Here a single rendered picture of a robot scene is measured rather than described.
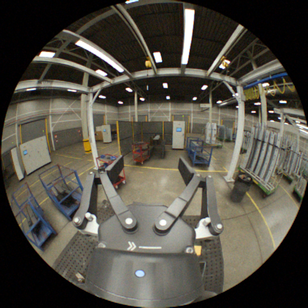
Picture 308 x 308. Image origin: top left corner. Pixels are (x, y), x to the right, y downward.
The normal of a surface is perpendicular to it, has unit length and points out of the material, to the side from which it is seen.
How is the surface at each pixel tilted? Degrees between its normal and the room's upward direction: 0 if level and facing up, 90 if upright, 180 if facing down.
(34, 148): 90
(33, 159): 90
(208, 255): 0
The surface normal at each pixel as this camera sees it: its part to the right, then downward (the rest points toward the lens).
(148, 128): -0.17, 0.30
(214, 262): 0.00, -0.95
